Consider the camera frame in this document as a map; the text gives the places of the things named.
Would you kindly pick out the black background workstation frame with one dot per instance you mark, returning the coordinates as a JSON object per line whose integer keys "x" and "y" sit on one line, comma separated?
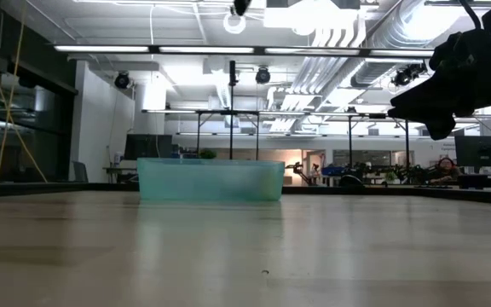
{"x": 350, "y": 140}
{"x": 211, "y": 112}

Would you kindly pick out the grey office chair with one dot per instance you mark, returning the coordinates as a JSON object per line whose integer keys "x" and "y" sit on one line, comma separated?
{"x": 79, "y": 170}

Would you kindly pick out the black ceiling spotlight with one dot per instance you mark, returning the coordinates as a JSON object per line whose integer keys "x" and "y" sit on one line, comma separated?
{"x": 122, "y": 80}
{"x": 403, "y": 77}
{"x": 262, "y": 75}

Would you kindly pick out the silver ventilation duct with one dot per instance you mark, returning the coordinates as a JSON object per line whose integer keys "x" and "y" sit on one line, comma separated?
{"x": 399, "y": 25}

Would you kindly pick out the black tripod stand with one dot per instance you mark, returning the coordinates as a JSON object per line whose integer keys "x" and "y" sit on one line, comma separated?
{"x": 231, "y": 128}

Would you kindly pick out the green background plant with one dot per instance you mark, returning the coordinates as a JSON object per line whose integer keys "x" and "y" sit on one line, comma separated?
{"x": 207, "y": 153}

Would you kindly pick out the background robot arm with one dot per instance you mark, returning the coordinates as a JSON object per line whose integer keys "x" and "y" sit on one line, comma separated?
{"x": 298, "y": 168}

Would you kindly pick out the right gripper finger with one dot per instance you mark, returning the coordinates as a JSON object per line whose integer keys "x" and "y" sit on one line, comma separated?
{"x": 416, "y": 102}

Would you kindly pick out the person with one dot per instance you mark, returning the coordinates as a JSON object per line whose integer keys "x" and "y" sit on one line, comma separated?
{"x": 446, "y": 168}

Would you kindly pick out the long ceiling light bar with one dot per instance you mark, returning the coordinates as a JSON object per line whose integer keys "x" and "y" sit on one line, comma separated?
{"x": 100, "y": 48}

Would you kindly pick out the teal translucent plastic basket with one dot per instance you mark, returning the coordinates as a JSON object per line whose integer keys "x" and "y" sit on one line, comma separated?
{"x": 211, "y": 181}

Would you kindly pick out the dark computer monitor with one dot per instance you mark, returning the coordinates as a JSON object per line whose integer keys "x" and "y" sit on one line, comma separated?
{"x": 147, "y": 147}
{"x": 480, "y": 151}

